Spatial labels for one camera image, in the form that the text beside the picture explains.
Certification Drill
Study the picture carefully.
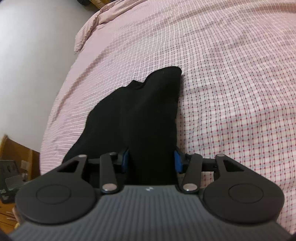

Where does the pink checked bed cover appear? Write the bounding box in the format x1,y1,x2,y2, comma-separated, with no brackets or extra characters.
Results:
40,1,295,233

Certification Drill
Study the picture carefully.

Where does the black small garment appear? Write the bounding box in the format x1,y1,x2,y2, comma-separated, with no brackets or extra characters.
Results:
64,66,182,185

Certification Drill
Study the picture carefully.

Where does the wooden bedside furniture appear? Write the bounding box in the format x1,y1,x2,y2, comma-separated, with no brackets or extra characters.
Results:
1,135,40,234

